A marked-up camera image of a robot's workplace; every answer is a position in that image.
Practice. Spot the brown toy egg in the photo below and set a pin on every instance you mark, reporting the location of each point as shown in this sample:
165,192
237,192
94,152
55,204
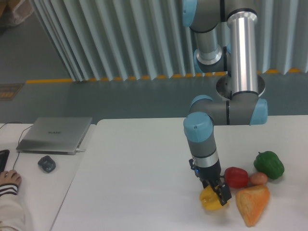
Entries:
258,178

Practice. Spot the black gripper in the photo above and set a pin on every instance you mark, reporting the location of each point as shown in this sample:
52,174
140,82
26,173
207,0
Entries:
211,176

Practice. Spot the cream striped sleeve forearm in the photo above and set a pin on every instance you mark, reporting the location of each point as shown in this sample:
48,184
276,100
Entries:
12,216

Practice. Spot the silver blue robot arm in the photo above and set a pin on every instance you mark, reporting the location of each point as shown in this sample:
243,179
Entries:
225,37

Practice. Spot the silver closed laptop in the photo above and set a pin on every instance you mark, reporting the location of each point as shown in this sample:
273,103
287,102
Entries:
55,135

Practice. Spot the black keyboard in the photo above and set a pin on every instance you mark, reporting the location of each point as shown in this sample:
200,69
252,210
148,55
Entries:
4,154

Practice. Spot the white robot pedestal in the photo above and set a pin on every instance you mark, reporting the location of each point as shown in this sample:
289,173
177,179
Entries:
223,86

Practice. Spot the orange toy bread slice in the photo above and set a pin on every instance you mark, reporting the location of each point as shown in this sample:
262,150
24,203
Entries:
251,202

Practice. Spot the white folding partition screen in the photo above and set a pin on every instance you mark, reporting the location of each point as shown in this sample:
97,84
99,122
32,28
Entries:
126,39

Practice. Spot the red toy bell pepper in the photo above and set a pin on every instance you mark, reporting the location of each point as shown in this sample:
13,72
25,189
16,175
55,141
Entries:
235,177

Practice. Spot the green toy bell pepper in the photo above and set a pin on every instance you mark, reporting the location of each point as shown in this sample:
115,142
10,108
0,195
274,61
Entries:
269,163

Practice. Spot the person's bare hand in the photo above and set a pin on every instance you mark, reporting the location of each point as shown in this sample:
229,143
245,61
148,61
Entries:
10,177

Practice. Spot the dark grey small device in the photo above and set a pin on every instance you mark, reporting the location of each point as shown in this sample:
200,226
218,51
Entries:
47,164

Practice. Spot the yellow toy bell pepper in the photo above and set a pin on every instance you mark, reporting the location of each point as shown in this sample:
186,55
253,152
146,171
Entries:
210,200

